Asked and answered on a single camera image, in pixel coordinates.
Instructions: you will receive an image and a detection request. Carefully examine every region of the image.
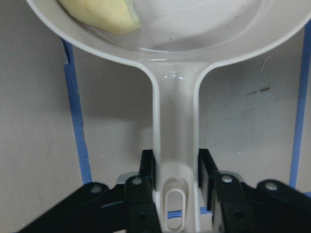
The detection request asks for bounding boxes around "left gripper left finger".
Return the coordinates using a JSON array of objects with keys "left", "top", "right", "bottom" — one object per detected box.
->
[{"left": 125, "top": 150, "right": 162, "bottom": 233}]

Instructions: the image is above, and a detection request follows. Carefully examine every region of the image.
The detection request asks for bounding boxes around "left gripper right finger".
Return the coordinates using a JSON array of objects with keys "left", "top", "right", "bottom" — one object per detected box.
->
[{"left": 198, "top": 149, "right": 258, "bottom": 233}]

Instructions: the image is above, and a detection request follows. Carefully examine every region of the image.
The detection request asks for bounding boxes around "white plastic dustpan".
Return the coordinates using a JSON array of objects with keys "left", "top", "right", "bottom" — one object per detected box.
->
[{"left": 29, "top": 0, "right": 311, "bottom": 233}]

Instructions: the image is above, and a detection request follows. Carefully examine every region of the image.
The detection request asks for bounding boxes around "cream bread toy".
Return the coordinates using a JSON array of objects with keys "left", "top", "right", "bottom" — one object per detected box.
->
[{"left": 59, "top": 0, "right": 141, "bottom": 35}]

